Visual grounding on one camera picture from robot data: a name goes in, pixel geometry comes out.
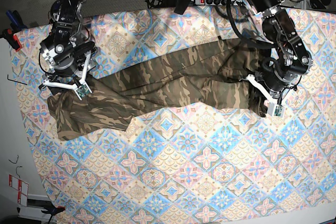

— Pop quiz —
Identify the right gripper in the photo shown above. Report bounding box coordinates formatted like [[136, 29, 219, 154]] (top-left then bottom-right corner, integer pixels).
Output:
[[39, 41, 97, 100]]

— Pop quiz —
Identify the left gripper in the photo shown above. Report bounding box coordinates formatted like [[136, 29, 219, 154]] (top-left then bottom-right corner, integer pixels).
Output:
[[238, 58, 302, 117]]

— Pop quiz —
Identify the camouflage T-shirt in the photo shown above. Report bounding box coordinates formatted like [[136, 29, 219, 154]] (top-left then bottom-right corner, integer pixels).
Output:
[[47, 39, 271, 140]]

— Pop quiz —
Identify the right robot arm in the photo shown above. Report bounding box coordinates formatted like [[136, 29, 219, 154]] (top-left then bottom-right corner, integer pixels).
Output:
[[38, 0, 97, 100]]

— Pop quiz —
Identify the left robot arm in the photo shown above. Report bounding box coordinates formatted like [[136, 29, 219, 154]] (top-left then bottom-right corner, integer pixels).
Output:
[[226, 0, 313, 116]]

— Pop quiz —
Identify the black hex key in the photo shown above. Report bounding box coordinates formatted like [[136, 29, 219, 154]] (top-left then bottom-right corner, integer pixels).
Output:
[[7, 75, 28, 86]]

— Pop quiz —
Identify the red black clamp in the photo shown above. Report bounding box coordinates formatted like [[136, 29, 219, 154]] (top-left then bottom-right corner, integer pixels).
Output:
[[1, 29, 22, 52]]

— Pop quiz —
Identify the patterned tile tablecloth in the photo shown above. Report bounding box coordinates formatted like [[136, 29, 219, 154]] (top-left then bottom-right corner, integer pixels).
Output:
[[10, 9, 335, 223]]

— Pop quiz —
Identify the white power strip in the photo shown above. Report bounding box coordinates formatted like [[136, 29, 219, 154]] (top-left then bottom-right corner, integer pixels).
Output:
[[194, 0, 227, 6]]

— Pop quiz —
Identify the red white label sheet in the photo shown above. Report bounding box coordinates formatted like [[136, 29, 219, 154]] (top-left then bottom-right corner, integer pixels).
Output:
[[8, 174, 29, 207]]

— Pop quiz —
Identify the blue orange bottom clamp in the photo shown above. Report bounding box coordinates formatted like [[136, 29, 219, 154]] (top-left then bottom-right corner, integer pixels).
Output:
[[41, 207, 66, 216]]

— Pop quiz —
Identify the blue handled clamp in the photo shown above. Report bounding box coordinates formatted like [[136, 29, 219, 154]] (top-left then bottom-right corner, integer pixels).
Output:
[[6, 10, 27, 33]]

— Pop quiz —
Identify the black mount post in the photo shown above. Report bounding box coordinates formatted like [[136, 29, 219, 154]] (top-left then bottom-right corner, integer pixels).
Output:
[[174, 0, 192, 15]]

